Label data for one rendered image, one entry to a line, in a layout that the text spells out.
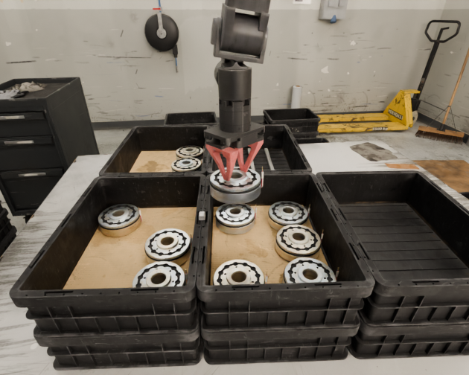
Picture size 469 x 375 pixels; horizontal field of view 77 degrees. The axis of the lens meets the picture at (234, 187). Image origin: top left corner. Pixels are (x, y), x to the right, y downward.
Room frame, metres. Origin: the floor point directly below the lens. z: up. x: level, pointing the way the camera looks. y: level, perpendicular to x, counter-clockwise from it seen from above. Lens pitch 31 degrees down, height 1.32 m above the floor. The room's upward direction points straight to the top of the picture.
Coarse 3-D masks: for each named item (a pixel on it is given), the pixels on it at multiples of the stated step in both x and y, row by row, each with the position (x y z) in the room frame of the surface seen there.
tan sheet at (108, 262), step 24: (144, 216) 0.65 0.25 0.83; (168, 216) 0.65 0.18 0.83; (192, 216) 0.65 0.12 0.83; (96, 240) 0.55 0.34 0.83; (120, 240) 0.55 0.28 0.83; (144, 240) 0.55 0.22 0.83; (96, 264) 0.47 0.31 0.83; (120, 264) 0.47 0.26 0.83; (144, 264) 0.47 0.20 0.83; (72, 288) 0.41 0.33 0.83; (96, 288) 0.41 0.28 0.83
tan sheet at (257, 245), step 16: (256, 224) 0.62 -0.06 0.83; (224, 240) 0.55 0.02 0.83; (240, 240) 0.55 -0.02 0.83; (256, 240) 0.55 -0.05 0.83; (272, 240) 0.55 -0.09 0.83; (224, 256) 0.50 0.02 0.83; (240, 256) 0.50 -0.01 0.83; (256, 256) 0.50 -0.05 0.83; (272, 256) 0.50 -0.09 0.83; (320, 256) 0.50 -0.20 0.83; (272, 272) 0.45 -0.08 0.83
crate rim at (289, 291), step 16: (208, 176) 0.70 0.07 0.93; (272, 176) 0.71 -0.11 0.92; (208, 192) 0.64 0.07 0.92; (320, 192) 0.62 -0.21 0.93; (208, 208) 0.55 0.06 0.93; (208, 224) 0.50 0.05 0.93; (336, 224) 0.49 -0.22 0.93; (352, 240) 0.44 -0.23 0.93; (352, 256) 0.40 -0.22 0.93; (368, 272) 0.36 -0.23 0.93; (208, 288) 0.32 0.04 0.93; (224, 288) 0.32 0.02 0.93; (240, 288) 0.32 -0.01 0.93; (256, 288) 0.32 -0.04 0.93; (272, 288) 0.32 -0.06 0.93; (288, 288) 0.33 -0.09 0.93; (304, 288) 0.32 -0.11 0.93; (320, 288) 0.32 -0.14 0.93; (336, 288) 0.32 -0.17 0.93; (352, 288) 0.32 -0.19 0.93; (368, 288) 0.33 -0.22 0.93
